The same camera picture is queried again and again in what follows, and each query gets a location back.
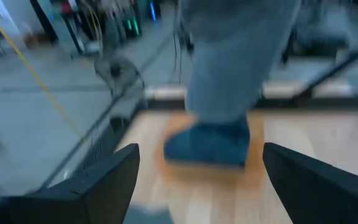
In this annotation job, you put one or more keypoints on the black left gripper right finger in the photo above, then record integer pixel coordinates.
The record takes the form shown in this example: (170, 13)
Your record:
(322, 199)

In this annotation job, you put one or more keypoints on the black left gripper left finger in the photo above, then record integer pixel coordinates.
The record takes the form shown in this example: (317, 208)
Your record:
(89, 205)

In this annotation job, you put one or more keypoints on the dark blue denim cap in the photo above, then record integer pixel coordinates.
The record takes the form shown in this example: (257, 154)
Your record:
(207, 146)

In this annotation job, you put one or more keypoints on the dark rounded object edge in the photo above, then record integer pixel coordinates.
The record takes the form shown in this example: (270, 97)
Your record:
(228, 62)

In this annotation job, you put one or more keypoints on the black table edge rim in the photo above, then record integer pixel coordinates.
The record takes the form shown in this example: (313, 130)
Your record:
(104, 146)

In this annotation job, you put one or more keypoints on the black floor fan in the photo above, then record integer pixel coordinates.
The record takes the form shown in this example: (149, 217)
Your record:
(115, 70)

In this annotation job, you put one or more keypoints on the brown cardboard box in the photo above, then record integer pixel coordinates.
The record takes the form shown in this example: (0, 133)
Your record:
(34, 39)

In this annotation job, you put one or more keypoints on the black computer tower green lights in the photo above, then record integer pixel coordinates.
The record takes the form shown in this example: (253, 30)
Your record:
(132, 26)

